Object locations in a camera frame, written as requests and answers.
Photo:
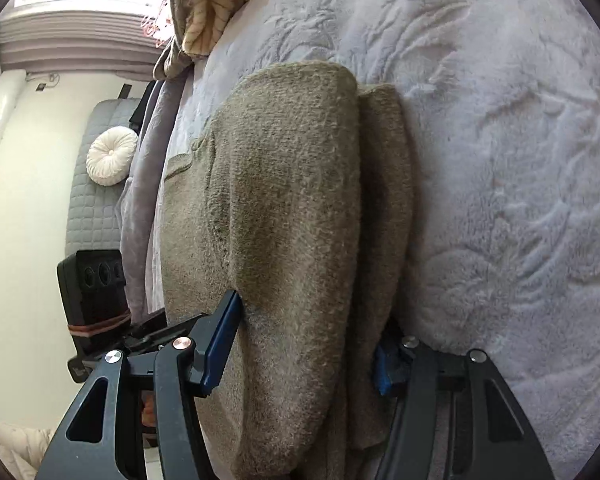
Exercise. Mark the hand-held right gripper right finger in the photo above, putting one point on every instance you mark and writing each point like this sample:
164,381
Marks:
386,366

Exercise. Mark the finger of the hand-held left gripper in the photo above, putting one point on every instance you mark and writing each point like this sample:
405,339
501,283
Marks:
155,332

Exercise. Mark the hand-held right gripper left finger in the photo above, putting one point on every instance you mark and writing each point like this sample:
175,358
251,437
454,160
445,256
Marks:
221,340

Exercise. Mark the brown knit sweater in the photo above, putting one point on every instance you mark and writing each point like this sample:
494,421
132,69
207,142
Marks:
290,220

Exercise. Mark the grey quilted mattress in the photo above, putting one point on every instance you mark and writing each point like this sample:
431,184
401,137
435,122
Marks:
92,210

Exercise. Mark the grey plush blanket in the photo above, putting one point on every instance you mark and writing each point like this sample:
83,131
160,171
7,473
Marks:
137,200

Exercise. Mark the white round cushion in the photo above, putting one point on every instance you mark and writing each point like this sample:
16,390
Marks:
112,156

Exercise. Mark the white quilted bedding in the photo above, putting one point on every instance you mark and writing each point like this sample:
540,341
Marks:
17,447

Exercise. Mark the grey-brown cloth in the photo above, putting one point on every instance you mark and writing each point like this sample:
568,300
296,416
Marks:
172,60

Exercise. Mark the grey pleated curtain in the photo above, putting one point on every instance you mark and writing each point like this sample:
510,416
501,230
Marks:
80,40

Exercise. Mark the red patterned cloth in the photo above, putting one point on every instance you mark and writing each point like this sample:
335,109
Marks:
157,20

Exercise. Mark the white fleece blanket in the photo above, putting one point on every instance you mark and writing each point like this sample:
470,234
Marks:
505,110

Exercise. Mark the cream striped blanket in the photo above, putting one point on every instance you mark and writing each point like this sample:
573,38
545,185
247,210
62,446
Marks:
210,5

